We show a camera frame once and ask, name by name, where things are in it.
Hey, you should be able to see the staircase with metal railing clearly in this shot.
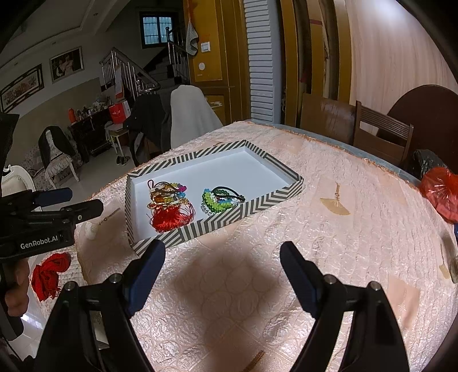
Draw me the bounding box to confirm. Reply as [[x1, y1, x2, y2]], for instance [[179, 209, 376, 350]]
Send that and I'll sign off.
[[99, 39, 191, 101]]

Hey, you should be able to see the white chair with dark jacket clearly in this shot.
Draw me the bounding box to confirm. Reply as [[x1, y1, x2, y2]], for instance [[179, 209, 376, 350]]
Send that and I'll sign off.
[[38, 125, 82, 189]]

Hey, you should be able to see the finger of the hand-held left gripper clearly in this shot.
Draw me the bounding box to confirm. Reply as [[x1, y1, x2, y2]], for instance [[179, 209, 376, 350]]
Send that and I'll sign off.
[[27, 199, 104, 230], [33, 187, 74, 209]]

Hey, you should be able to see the hanging grey cloth bag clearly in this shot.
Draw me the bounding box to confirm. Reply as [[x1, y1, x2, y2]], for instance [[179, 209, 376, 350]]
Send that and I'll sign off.
[[185, 19, 200, 57]]

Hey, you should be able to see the wooden chair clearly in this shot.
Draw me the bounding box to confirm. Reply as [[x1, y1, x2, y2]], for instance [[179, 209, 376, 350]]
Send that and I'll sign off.
[[354, 100, 414, 167]]

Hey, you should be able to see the barred window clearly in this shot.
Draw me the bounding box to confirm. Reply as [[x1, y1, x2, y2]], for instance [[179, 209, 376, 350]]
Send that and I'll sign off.
[[139, 11, 180, 50]]

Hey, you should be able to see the black plastic bag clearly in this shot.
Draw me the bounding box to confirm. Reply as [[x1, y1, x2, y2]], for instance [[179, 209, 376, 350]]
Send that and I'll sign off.
[[412, 149, 449, 180]]

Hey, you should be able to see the long framed painting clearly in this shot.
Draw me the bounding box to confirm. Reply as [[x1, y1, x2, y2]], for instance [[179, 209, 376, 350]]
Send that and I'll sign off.
[[0, 63, 44, 114]]

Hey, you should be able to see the dark wooden sideboard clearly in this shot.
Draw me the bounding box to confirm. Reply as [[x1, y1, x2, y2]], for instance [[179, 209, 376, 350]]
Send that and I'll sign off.
[[69, 107, 112, 159]]

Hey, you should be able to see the red gift bag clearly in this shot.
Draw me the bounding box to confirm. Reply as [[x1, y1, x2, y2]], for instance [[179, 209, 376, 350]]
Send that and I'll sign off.
[[108, 101, 132, 124]]

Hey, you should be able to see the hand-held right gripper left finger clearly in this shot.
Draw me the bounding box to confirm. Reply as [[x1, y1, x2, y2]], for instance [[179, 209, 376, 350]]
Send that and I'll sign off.
[[34, 240, 167, 372]]

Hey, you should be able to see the round dark table top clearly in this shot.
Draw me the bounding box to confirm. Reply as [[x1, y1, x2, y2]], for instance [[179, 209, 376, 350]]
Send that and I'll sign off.
[[387, 84, 458, 177]]

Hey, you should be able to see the white cloth covered chair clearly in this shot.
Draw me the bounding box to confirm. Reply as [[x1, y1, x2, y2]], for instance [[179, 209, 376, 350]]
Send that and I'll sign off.
[[169, 85, 224, 150]]

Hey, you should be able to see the white louvre door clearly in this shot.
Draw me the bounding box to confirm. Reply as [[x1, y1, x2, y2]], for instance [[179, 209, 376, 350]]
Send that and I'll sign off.
[[244, 0, 284, 124]]

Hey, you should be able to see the framed portrait picture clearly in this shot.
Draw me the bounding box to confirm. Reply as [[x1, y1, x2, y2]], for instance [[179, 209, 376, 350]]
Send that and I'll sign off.
[[49, 46, 85, 84]]

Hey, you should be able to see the white ornate armchair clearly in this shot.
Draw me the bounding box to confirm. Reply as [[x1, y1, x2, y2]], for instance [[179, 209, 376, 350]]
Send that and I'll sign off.
[[0, 165, 37, 198]]

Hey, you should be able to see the striped jewelry box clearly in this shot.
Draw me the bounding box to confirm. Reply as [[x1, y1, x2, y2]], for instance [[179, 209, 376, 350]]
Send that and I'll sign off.
[[125, 140, 305, 258]]

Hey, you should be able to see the dark jacket on chair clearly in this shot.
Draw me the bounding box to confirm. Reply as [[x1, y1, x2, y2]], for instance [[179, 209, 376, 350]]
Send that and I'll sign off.
[[123, 93, 171, 166]]

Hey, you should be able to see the brown wooden board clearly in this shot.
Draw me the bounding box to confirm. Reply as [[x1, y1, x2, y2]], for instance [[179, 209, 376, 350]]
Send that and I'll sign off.
[[299, 92, 357, 146]]

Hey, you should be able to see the gold chain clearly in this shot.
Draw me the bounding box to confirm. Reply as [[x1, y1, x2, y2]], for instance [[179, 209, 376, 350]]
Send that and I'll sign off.
[[148, 192, 173, 212]]

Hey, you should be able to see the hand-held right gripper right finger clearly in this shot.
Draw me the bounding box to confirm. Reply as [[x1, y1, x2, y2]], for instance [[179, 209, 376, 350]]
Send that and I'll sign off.
[[279, 241, 410, 372]]

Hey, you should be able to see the person's left hand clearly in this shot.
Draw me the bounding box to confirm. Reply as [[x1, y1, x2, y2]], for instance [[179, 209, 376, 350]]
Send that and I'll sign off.
[[4, 258, 31, 318]]

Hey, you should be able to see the colourful beaded keychain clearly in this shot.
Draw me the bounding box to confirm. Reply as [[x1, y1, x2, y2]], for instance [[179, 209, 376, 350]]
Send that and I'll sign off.
[[148, 179, 189, 209]]

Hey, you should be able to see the colourful flower bead bracelet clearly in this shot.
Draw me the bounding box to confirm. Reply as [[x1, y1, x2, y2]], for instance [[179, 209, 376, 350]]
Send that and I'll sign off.
[[201, 195, 246, 216]]

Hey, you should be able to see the red tassel ornament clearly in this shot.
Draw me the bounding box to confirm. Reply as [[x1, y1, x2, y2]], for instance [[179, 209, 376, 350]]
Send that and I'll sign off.
[[31, 252, 72, 302], [151, 203, 196, 234]]

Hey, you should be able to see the red plastic bag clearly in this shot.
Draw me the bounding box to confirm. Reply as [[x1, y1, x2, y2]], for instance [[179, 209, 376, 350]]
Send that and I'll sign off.
[[419, 167, 458, 225]]

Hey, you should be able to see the small wooden stool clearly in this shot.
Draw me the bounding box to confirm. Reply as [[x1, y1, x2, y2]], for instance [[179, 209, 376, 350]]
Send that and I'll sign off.
[[107, 126, 130, 157]]

